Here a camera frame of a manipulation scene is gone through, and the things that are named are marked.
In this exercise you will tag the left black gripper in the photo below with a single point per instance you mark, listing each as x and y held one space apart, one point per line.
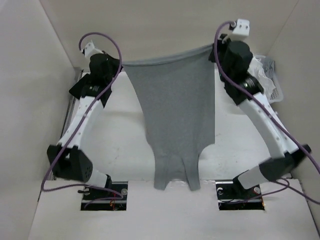
114 61

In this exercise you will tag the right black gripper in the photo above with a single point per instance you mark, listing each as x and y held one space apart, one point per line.
223 42

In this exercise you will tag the grey tank top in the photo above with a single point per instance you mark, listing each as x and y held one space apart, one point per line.
177 97

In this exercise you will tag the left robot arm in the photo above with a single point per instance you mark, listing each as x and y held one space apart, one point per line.
67 158

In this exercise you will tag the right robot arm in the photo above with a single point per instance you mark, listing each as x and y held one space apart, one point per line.
246 92

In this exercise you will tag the white tank top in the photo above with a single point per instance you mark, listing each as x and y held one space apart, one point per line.
256 70

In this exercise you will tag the folded black tank top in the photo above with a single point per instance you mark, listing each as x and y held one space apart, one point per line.
76 89

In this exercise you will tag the grey garment in basket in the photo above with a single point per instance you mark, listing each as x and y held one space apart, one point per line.
268 65

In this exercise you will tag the white plastic laundry basket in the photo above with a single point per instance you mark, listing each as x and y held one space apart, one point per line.
277 94

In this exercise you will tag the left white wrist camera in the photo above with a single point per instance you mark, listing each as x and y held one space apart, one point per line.
90 50

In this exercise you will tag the metal table edge rail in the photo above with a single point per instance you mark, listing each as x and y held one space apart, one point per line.
71 102

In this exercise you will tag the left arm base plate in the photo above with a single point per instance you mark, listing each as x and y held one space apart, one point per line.
114 199

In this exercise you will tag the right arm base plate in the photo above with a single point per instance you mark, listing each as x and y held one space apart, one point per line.
230 198

